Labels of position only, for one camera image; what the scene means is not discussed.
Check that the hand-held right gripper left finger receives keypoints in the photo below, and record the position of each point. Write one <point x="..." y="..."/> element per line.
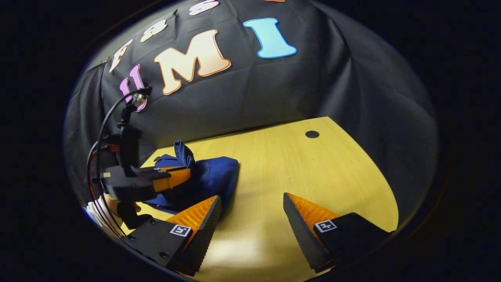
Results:
<point x="211" y="219"/>

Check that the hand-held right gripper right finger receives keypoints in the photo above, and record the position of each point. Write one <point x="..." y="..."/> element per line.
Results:
<point x="295" y="223"/>

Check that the blue jeans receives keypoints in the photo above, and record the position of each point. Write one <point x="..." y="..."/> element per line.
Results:
<point x="215" y="176"/>

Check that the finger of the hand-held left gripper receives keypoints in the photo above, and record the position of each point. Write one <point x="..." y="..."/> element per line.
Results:
<point x="174" y="180"/>

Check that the black backdrop cloth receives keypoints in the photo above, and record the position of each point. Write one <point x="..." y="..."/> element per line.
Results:
<point x="274" y="86"/>

